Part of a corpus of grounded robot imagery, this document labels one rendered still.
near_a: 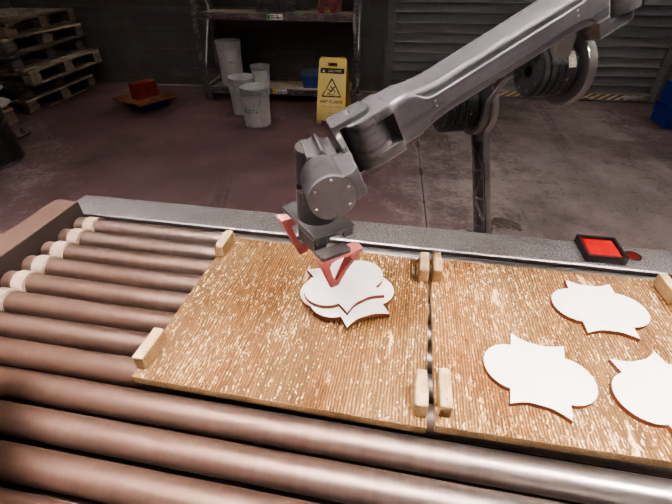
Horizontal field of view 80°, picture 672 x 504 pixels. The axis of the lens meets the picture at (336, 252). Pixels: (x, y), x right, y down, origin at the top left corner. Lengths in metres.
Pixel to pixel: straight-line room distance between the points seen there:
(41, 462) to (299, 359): 0.33
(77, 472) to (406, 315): 0.49
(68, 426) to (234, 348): 0.23
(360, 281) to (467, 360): 0.21
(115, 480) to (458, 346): 0.48
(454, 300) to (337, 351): 0.23
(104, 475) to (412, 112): 0.57
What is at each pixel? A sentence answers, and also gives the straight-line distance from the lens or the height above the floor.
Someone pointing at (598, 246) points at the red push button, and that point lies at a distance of 0.98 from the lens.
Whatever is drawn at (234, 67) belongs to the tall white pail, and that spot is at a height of 0.34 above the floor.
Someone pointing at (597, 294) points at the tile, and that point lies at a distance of 0.82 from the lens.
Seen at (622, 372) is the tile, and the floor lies 0.94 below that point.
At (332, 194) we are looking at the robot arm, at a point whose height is 1.20.
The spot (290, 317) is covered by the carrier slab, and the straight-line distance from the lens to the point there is 0.66.
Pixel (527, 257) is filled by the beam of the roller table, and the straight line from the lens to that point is 0.90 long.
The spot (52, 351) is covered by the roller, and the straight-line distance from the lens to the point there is 0.77.
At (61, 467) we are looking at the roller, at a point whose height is 0.92.
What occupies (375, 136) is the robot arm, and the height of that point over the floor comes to 1.23.
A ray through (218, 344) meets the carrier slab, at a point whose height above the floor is 0.94.
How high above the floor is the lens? 1.41
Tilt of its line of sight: 37 degrees down
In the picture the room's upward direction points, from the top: straight up
